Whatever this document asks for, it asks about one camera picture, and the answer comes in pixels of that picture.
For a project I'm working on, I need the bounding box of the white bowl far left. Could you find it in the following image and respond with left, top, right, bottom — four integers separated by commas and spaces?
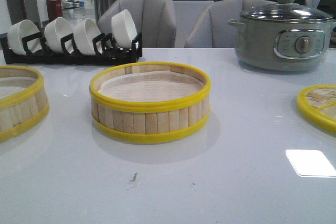
7, 19, 39, 55

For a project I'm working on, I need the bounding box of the grey chair left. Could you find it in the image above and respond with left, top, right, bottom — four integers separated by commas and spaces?
98, 0, 176, 48

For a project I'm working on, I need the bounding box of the woven bamboo steamer lid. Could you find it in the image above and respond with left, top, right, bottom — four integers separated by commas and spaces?
297, 84, 335, 135

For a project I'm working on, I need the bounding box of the grey chair middle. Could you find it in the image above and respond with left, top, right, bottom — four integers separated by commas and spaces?
184, 0, 273, 48

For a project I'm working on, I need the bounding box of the white paper liner center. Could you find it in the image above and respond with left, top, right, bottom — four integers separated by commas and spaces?
99, 70, 204, 102

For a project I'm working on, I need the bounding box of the bamboo steamer tray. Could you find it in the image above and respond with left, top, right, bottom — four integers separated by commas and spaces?
1, 66, 49, 142
89, 61, 211, 144

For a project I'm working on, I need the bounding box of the white paper liner left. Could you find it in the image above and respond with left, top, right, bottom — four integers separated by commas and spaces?
0, 77, 36, 99

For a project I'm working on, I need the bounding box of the grey electric cooking pot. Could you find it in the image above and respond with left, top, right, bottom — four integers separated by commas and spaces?
228, 18, 335, 71

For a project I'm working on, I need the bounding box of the red bin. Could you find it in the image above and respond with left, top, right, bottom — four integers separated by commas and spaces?
46, 0, 63, 22

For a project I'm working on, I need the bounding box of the white paper liner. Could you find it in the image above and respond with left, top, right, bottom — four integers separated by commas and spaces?
0, 77, 36, 99
99, 70, 204, 102

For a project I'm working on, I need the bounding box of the white bowl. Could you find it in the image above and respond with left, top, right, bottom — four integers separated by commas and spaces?
7, 19, 39, 55
111, 9, 138, 49
45, 17, 73, 54
73, 18, 101, 56

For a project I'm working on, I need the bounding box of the black bowl rack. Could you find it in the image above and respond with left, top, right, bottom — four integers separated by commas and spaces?
1, 32, 142, 66

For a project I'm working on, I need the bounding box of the glass pot lid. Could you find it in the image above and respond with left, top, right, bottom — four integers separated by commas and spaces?
240, 0, 333, 23

